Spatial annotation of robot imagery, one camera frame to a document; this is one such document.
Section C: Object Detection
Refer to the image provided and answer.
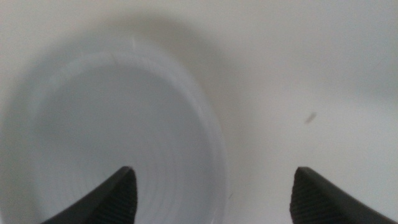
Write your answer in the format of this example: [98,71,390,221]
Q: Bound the grey shallow bowl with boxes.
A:
[0,37,231,224]

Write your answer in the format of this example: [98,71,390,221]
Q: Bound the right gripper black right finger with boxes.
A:
[289,166,398,224]

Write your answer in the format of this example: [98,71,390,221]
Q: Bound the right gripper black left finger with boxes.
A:
[40,166,138,224]

